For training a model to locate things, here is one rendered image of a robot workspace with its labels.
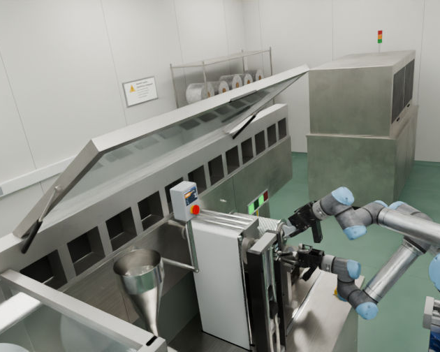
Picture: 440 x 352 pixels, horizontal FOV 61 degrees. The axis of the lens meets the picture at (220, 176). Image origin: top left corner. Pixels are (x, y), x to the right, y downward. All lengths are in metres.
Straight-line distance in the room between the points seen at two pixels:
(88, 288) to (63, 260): 0.14
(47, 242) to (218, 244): 0.59
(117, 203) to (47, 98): 2.66
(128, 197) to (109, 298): 0.36
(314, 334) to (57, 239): 1.10
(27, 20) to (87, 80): 0.75
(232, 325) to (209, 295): 0.15
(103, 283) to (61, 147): 2.73
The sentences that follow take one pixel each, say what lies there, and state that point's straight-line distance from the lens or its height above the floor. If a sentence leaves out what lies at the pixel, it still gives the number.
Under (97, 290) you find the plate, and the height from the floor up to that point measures 1.36.
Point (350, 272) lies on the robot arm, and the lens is 1.71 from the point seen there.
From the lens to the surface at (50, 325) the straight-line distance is 0.92.
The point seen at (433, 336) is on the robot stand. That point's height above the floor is 0.66.
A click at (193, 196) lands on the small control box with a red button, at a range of 1.12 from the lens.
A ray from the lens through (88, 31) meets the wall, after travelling 4.26.
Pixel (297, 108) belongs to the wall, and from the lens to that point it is 6.44.
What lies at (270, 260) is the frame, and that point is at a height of 1.35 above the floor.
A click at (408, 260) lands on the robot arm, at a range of 1.68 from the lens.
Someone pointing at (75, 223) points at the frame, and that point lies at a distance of 1.25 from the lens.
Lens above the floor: 2.12
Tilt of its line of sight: 21 degrees down
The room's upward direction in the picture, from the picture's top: 7 degrees counter-clockwise
